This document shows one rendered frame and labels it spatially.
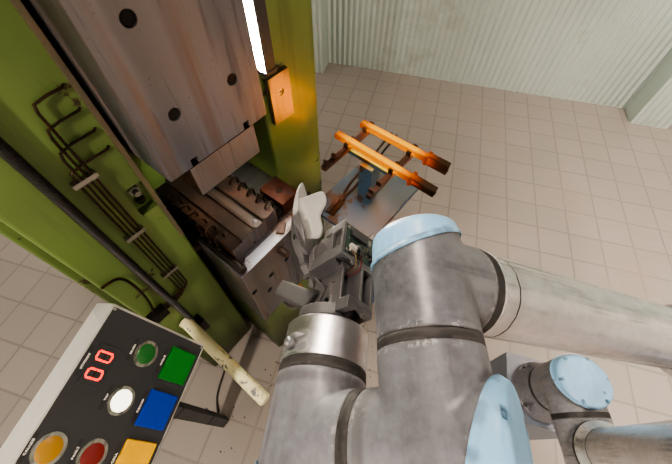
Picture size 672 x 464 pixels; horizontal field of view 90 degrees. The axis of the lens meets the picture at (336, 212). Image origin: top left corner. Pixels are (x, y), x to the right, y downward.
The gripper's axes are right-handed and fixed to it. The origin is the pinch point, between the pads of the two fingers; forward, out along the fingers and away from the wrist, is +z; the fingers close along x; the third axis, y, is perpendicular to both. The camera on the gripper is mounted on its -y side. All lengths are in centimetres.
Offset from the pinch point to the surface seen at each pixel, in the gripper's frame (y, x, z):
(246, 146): -27.7, 12.0, 33.6
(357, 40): -65, -40, 307
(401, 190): -33, -57, 78
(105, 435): -65, 4, -27
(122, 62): -12.1, 37.8, 13.7
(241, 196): -58, 0, 46
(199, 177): -33.5, 17.3, 20.9
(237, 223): -59, -2, 35
